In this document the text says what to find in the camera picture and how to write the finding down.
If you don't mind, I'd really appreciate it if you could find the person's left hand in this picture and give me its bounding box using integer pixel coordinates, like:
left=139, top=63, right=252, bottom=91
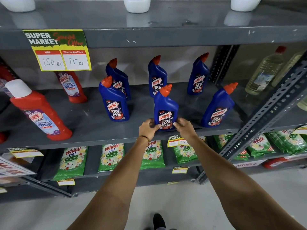
left=138, top=118, right=162, bottom=142

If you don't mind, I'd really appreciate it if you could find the person's right hand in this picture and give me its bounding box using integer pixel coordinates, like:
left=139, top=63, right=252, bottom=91
left=173, top=118, right=198, bottom=142

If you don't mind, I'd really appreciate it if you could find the blue red-capped cleaner bottle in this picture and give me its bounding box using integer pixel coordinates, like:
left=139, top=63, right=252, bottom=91
left=154, top=84, right=179, bottom=130

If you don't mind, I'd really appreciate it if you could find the person's left forearm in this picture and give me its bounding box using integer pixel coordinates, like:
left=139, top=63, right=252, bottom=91
left=67, top=138, right=151, bottom=230

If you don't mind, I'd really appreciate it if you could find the person's right forearm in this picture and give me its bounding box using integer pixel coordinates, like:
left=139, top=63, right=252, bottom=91
left=186, top=135, right=307, bottom=230

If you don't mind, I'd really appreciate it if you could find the group of blue bottles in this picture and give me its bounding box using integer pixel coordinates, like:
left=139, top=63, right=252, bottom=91
left=98, top=53, right=238, bottom=128

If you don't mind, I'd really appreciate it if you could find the white shelf label strip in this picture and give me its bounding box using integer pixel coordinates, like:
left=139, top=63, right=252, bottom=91
left=232, top=160, right=267, bottom=169

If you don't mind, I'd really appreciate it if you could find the row of green detergent packets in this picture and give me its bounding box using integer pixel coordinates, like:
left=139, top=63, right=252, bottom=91
left=53, top=129, right=307, bottom=181

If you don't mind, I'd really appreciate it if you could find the grey metal shelf rack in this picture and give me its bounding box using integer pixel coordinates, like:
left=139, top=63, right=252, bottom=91
left=0, top=0, right=307, bottom=204

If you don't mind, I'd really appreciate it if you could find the person's black shoe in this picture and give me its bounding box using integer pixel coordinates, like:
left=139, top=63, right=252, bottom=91
left=153, top=213, right=166, bottom=230

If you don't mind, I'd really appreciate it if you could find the clear bottle with red cap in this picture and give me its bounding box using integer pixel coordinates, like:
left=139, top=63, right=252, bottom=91
left=245, top=46, right=287, bottom=96

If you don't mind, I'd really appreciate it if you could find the grey slotted-angle shelf rack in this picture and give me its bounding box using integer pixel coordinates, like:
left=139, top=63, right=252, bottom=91
left=194, top=45, right=307, bottom=185

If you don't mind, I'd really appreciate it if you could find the red packet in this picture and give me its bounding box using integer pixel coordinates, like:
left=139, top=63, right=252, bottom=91
left=262, top=157, right=289, bottom=169

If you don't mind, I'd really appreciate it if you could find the red bottle with white cap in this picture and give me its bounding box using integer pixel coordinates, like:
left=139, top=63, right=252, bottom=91
left=5, top=79, right=73, bottom=141

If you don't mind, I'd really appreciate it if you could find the green yellow price sign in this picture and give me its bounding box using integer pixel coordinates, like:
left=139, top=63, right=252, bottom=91
left=23, top=29, right=92, bottom=72

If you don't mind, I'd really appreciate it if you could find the white red printed sign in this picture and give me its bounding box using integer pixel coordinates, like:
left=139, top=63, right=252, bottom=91
left=0, top=157, right=37, bottom=179

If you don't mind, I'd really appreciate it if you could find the gold wrist bracelet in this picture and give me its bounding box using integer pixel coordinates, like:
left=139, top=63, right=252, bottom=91
left=136, top=135, right=151, bottom=146

